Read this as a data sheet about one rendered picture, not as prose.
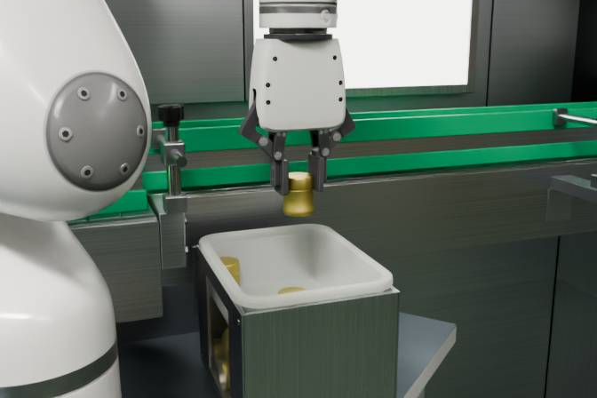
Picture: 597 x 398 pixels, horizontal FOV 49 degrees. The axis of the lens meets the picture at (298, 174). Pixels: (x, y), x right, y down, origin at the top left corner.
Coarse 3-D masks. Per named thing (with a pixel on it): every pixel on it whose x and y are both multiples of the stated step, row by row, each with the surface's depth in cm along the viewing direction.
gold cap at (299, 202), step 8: (296, 176) 73; (304, 176) 73; (312, 176) 73; (296, 184) 72; (304, 184) 72; (312, 184) 73; (296, 192) 73; (304, 192) 73; (312, 192) 74; (288, 200) 73; (296, 200) 73; (304, 200) 73; (312, 200) 74; (288, 208) 73; (296, 208) 73; (304, 208) 73; (312, 208) 74; (296, 216) 73; (304, 216) 73
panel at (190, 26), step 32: (128, 0) 96; (160, 0) 98; (192, 0) 99; (224, 0) 101; (128, 32) 97; (160, 32) 98; (192, 32) 100; (224, 32) 102; (160, 64) 99; (192, 64) 101; (224, 64) 103; (160, 96) 100; (192, 96) 102; (224, 96) 104; (352, 96) 111
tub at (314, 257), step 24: (216, 240) 82; (240, 240) 83; (264, 240) 84; (288, 240) 86; (312, 240) 86; (336, 240) 81; (216, 264) 72; (240, 264) 84; (264, 264) 85; (288, 264) 86; (312, 264) 87; (336, 264) 81; (360, 264) 74; (240, 288) 66; (264, 288) 84; (312, 288) 84; (336, 288) 65; (360, 288) 66; (384, 288) 67
